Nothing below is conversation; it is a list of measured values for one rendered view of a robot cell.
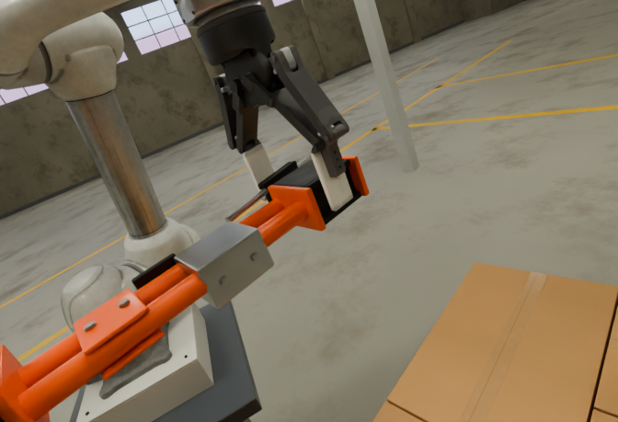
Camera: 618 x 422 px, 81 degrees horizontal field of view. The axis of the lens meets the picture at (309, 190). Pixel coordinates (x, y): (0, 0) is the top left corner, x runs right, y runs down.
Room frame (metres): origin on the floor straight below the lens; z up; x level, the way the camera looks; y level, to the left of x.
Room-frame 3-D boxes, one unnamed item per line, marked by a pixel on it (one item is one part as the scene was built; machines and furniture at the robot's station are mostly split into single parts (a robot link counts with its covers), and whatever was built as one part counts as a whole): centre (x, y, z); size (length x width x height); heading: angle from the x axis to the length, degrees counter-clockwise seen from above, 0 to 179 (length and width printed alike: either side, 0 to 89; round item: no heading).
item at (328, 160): (0.34, -0.04, 1.32); 0.03 x 0.01 x 0.05; 34
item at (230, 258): (0.33, 0.10, 1.26); 0.07 x 0.07 x 0.04; 35
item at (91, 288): (0.84, 0.59, 1.01); 0.18 x 0.16 x 0.22; 143
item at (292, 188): (0.40, -0.01, 1.26); 0.08 x 0.07 x 0.05; 125
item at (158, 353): (0.83, 0.61, 0.87); 0.22 x 0.18 x 0.06; 106
